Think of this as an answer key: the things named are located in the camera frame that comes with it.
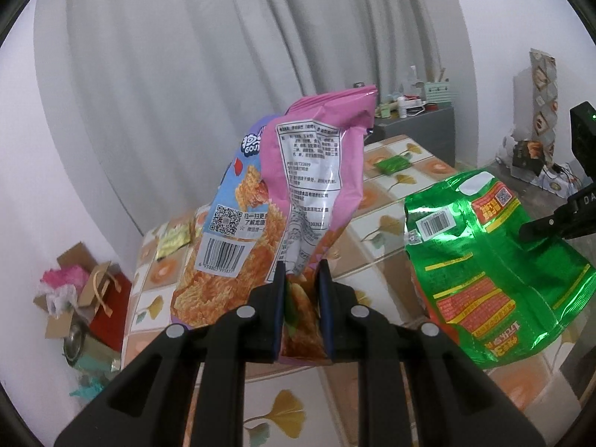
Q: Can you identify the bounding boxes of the green snack bag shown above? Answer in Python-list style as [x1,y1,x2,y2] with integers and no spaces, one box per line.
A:
[404,171,595,368]

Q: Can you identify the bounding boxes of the blue orange snack bag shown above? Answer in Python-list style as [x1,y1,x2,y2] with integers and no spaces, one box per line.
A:
[170,116,326,362]

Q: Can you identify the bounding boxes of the pink snack bag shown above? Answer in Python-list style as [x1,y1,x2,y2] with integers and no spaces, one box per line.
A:
[260,85,378,280]

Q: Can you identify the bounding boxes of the rolled patterned mat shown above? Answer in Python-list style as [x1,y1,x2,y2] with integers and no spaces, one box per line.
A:
[529,48,559,165]

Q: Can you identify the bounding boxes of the red gift bag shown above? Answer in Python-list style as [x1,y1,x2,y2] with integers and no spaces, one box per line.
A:
[89,272,131,352]

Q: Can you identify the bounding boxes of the yellow green sachet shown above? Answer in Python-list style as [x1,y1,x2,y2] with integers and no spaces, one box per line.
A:
[156,223,192,260]

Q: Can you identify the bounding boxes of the cardboard box pile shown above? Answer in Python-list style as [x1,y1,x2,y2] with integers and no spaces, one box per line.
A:
[33,242,123,339]

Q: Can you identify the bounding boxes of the grey cabinet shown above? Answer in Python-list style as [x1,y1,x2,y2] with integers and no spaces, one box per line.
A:
[365,107,456,165]

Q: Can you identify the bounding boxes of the mint green storage box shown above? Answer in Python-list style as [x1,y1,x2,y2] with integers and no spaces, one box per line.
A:
[423,80,453,106]

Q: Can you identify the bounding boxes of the small green sachet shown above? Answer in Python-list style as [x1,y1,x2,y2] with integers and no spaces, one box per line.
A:
[374,155,411,175]

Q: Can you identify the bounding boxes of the grey curtain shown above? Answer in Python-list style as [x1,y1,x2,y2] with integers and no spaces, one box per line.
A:
[33,0,460,234]

